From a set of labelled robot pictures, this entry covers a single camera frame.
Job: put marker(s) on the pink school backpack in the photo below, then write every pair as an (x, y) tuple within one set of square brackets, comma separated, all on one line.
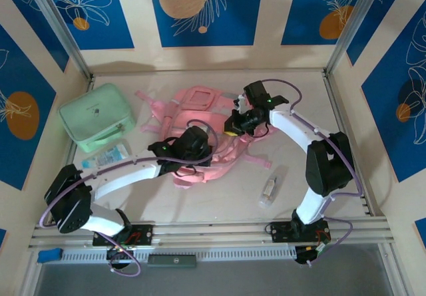
[(199, 116)]

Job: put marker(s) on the clear plastic supply tube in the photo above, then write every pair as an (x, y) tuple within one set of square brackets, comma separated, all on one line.
[(271, 189)]

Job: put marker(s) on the blue tissue packet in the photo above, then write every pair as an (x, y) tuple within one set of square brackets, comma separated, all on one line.
[(111, 154)]

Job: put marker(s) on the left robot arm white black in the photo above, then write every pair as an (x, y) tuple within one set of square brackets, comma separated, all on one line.
[(126, 176)]

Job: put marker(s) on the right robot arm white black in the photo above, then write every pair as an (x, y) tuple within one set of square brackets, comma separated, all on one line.
[(293, 126)]

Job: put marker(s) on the mint green zip case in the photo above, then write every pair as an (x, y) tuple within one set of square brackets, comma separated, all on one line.
[(96, 116)]

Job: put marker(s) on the blue poster beige circle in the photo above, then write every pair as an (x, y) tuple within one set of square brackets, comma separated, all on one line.
[(206, 33)]

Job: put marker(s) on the grey green rectangular device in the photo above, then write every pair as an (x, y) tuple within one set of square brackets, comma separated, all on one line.
[(171, 261)]

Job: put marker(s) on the blue poster orange circle fern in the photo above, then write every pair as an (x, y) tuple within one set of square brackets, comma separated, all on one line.
[(309, 10)]

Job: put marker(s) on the blue poster dark circle leaves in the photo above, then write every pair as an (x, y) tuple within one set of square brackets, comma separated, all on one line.
[(392, 126)]

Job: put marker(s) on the blue poster white flower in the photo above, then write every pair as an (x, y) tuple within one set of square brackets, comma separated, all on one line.
[(100, 33)]

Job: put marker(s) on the blue poster thin white lines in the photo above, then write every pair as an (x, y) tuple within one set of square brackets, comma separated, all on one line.
[(376, 26)]

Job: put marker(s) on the blue foam block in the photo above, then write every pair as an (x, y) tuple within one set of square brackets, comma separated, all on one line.
[(50, 255)]

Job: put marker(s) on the blue poster orange oval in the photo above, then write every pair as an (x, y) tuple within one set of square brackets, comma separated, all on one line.
[(20, 76)]

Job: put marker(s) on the blue poster white leaf lines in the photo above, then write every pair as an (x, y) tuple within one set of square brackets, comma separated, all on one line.
[(40, 33)]

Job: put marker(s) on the aluminium front frame rail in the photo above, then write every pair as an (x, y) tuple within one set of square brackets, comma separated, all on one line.
[(213, 234)]

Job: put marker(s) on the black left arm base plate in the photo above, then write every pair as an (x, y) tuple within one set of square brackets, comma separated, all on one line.
[(146, 234)]

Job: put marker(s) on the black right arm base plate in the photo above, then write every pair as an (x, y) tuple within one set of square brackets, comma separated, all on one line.
[(279, 231)]

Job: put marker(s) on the aluminium corner post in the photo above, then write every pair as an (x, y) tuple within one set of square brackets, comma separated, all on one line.
[(351, 26), (58, 26)]

